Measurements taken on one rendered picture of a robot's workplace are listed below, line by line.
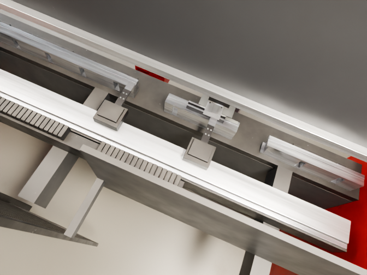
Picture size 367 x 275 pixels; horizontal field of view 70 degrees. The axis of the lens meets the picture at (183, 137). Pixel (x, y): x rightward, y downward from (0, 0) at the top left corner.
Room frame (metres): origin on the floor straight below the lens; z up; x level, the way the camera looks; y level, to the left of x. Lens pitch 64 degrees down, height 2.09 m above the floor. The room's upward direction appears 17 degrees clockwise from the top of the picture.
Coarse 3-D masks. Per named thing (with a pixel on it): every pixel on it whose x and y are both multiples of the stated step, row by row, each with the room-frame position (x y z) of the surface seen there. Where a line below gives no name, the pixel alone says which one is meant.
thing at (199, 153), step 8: (216, 120) 0.66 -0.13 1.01; (208, 128) 0.60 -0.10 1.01; (208, 136) 0.56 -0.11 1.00; (192, 144) 0.49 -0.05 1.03; (200, 144) 0.50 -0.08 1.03; (208, 144) 0.51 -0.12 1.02; (192, 152) 0.45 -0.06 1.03; (200, 152) 0.46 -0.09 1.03; (208, 152) 0.47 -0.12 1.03; (184, 160) 0.42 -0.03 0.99; (192, 160) 0.42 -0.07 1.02; (200, 160) 0.43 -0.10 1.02; (208, 160) 0.43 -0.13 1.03
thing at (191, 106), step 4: (188, 104) 0.70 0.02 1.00; (192, 104) 0.72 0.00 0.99; (196, 104) 0.72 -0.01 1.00; (188, 108) 0.70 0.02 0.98; (192, 108) 0.69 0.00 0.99; (196, 108) 0.70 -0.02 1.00; (200, 108) 0.71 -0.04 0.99; (200, 112) 0.69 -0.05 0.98; (208, 116) 0.68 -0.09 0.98; (220, 120) 0.68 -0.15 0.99
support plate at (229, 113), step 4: (204, 96) 0.78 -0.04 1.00; (208, 96) 0.79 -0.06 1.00; (200, 100) 0.75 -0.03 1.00; (204, 100) 0.75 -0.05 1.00; (200, 104) 0.72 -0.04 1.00; (204, 104) 0.73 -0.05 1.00; (224, 108) 0.74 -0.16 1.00; (228, 108) 0.75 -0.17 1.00; (232, 108) 0.76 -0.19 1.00; (224, 112) 0.72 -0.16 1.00; (228, 112) 0.73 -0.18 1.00; (232, 112) 0.73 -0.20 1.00; (228, 116) 0.70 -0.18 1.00; (232, 116) 0.71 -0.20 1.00
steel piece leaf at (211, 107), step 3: (207, 105) 0.73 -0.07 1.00; (210, 105) 0.73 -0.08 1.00; (213, 105) 0.74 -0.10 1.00; (216, 105) 0.74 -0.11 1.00; (207, 108) 0.71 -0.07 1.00; (210, 108) 0.72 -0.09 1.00; (213, 108) 0.72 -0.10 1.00; (216, 108) 0.73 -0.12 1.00; (219, 108) 0.73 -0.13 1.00; (222, 108) 0.74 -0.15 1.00; (210, 111) 0.70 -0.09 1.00; (213, 111) 0.70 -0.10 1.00; (216, 111) 0.71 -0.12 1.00; (219, 111) 0.71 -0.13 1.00; (216, 114) 0.69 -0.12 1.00; (219, 114) 0.70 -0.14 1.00
